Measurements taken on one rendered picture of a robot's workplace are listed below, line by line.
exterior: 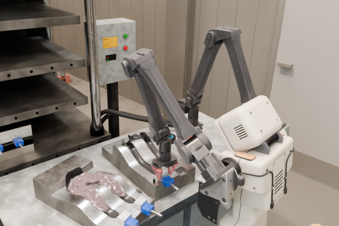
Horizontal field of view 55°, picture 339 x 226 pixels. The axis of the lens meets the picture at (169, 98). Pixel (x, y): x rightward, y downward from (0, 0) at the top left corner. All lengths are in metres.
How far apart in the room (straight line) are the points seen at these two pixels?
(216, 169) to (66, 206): 0.71
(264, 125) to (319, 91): 1.91
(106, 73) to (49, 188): 0.92
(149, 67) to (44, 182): 0.77
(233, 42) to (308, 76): 1.72
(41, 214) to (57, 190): 0.12
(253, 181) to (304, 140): 2.13
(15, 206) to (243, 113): 1.11
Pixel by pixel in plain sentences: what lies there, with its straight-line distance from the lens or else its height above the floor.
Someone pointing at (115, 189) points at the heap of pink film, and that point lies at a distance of 1.53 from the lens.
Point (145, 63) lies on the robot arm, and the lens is 1.12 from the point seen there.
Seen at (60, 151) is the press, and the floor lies 0.78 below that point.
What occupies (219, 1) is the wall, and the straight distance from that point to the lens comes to 3.45.
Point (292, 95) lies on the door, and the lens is 3.16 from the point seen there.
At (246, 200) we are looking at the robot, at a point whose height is 1.03.
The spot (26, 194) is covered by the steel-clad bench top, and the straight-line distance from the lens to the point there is 1.75.
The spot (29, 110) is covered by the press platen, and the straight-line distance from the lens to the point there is 2.01.
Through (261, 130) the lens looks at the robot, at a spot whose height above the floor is 1.32.
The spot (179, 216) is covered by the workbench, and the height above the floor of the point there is 0.64.
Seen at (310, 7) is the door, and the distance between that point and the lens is 2.99.
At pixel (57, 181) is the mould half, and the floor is 0.91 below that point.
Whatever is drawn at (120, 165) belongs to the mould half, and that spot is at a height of 0.84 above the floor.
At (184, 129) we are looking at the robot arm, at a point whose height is 1.31.
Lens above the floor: 1.84
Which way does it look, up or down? 23 degrees down
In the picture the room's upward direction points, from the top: 2 degrees clockwise
